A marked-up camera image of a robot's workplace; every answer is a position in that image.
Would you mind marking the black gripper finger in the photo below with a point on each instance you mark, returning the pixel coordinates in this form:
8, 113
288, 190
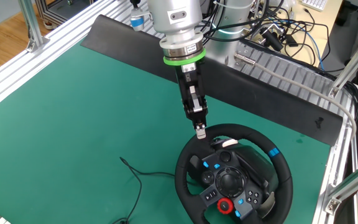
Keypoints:
196, 102

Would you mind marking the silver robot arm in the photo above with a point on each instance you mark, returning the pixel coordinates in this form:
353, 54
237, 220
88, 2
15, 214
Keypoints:
176, 18

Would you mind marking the black frame cart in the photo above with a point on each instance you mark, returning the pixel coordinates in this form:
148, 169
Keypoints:
54, 14

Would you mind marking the black Logitech wheel base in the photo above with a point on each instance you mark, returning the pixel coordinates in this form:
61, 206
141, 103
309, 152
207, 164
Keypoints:
253, 158

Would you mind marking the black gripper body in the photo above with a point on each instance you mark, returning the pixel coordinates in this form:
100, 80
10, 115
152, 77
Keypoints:
185, 81

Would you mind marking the green table mat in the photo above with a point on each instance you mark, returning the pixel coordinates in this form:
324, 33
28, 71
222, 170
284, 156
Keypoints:
73, 124

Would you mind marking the black foam strip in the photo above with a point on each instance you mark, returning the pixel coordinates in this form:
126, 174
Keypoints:
259, 96

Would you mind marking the aluminium frame post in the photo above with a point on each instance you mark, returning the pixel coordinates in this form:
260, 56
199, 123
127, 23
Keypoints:
353, 183
31, 21
353, 62

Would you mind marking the beige desk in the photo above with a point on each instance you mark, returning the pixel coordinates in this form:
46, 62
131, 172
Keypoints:
331, 18

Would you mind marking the white keyboard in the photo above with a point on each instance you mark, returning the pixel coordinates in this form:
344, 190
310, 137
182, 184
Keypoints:
315, 4

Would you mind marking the aluminium table frame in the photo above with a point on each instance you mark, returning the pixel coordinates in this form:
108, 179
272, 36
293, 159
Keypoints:
26, 65

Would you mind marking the black racing steering wheel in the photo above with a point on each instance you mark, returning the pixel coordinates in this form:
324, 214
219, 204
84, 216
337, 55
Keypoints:
183, 186

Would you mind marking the black cylindrical plug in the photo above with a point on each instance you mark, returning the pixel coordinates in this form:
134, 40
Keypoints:
272, 39

